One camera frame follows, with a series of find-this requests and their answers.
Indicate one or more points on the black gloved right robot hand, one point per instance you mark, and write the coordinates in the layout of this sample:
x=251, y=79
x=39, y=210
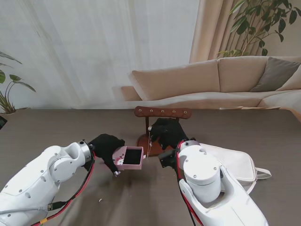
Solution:
x=170, y=133

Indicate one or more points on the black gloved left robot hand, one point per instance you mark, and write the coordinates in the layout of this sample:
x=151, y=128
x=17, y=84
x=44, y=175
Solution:
x=104, y=146

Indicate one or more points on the pink floral gift box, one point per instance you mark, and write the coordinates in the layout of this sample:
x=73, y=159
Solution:
x=128, y=167

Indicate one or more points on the white zippered pouch bag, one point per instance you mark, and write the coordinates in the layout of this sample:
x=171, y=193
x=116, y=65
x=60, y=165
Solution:
x=232, y=160

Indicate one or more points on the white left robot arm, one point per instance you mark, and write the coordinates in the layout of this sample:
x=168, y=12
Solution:
x=30, y=181

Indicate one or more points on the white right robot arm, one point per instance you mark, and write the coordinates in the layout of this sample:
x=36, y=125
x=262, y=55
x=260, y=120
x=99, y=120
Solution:
x=207, y=183

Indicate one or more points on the brown wooden jewelry stand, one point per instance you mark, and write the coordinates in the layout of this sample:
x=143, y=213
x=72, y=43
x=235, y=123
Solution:
x=162, y=111

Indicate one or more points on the beige sofa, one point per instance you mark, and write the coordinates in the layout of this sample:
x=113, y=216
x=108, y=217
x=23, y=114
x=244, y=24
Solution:
x=178, y=80

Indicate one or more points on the white sheer curtain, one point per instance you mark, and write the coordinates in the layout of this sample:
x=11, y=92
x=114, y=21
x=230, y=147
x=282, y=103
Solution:
x=70, y=47

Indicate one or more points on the dark flat object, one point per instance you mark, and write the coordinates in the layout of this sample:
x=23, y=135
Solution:
x=2, y=122

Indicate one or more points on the broad-leaf green potted plant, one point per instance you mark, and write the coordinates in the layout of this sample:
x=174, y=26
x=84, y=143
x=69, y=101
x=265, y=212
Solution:
x=16, y=78

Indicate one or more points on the beige curtain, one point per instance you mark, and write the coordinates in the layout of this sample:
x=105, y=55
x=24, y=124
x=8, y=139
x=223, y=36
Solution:
x=211, y=28

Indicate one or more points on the grey sofa cushion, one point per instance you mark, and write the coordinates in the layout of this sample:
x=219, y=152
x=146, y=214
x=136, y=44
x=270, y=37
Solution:
x=275, y=73

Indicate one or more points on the tall green leafy plant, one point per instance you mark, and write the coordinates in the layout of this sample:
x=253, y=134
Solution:
x=242, y=23

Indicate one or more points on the beige sofa cushion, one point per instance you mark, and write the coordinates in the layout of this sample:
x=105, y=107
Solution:
x=292, y=81

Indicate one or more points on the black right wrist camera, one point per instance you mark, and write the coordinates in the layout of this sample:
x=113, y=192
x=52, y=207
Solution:
x=167, y=159

